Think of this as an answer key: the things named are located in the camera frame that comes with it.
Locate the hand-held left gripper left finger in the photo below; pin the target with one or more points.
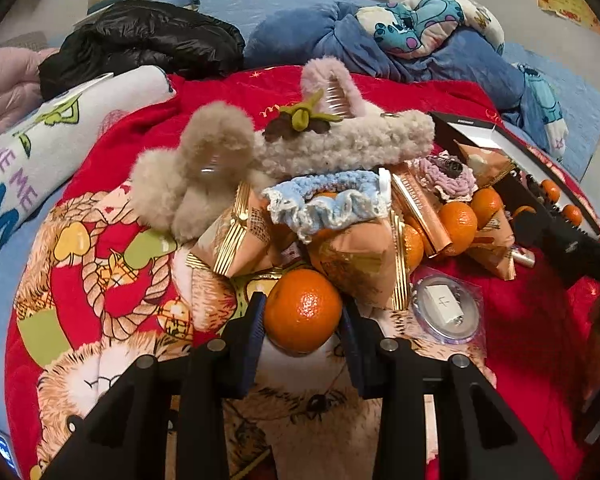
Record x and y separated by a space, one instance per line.
247 340

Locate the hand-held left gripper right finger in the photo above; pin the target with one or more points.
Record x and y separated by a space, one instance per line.
355 347

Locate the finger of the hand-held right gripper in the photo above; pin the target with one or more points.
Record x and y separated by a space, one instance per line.
560 247

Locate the mandarin orange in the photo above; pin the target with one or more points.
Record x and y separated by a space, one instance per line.
302 310
414 247
550 190
572 213
457 225
486 205

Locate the shallow black box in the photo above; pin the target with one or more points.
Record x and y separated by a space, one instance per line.
485 136

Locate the white candy bar wrapper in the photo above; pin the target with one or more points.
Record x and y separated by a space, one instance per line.
522 258

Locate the red printed blanket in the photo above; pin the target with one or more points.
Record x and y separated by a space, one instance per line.
520 360

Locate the clear round plastic case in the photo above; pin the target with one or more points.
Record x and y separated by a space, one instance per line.
447 310

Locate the purple crochet scrunchie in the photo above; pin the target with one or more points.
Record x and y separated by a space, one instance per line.
445 180

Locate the blue scrunchie with white lace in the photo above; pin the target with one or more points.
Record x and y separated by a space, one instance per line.
325 210

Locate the blue bed sheet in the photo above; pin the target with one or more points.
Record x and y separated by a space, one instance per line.
570 90

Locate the beige fluffy hair claw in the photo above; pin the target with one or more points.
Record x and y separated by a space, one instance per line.
205 175

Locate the long beige sherpa hair clip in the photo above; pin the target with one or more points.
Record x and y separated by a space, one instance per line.
360 142

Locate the blue cartoon printed quilt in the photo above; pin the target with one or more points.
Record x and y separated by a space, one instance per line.
420 20

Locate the blue lit screen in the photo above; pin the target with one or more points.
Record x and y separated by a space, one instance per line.
0 447

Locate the white printed pillow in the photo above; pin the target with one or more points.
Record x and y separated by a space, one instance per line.
55 150

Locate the blue plush blanket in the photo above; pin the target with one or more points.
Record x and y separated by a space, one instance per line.
320 30

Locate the black puffer jacket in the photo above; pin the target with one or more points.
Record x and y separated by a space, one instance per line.
140 40

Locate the pink quilt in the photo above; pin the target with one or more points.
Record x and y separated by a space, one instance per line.
5 90

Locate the yellow wall poster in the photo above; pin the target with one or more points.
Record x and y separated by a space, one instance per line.
565 0

